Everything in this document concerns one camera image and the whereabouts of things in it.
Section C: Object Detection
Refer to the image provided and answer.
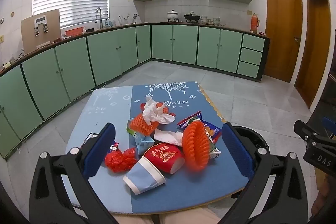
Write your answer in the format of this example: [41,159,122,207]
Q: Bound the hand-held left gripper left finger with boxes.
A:
[29,123,116,224]

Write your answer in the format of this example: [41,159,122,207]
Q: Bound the wooden door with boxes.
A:
[294,0,332,109]
[265,0,303,83]

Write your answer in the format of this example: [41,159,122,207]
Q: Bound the red blue snack packet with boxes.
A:
[177,110,202,130]

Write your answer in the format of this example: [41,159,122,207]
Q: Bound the red plastic bag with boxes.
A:
[104,148,138,174]

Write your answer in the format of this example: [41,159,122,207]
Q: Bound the blue paper cup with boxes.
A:
[122,156,166,195]

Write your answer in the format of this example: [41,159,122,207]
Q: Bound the small dark packet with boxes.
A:
[81,132,99,149]

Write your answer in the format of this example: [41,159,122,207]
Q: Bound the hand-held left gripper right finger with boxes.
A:
[222,122,309,224]

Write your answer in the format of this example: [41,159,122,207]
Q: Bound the black wok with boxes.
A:
[184,12,201,23]

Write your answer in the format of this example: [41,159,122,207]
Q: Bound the person's right hand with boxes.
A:
[312,174,332,216]

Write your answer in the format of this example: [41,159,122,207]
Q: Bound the white cooking pot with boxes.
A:
[167,9,180,22]

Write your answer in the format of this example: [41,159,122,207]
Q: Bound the metal kitchen faucet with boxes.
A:
[95,7,103,29]

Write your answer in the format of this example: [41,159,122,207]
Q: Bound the dark blue printed tablecloth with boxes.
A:
[131,81,259,215]

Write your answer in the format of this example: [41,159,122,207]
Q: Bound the red paper cup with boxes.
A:
[143,143,184,174]

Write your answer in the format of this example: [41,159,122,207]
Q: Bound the row of glass jars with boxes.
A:
[201,15,226,26]

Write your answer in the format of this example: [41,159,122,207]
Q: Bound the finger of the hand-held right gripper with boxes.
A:
[324,117,336,139]
[294,120,326,147]

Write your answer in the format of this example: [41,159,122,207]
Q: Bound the green base cabinets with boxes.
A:
[0,22,271,159]

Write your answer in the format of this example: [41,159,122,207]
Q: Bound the white tissue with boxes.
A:
[142,96,175,125]
[154,128,184,147]

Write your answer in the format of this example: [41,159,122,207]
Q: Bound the large orange foam fruit net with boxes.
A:
[182,121,210,172]

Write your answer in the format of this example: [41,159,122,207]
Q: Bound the orange thermos flask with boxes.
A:
[250,13,260,33]

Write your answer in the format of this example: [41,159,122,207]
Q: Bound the red plastic basin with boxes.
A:
[64,27,86,37]

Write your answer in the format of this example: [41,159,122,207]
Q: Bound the blue green milk carton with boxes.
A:
[126,120,155,156]

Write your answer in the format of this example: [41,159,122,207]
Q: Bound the black trash bin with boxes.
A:
[232,126,269,154]

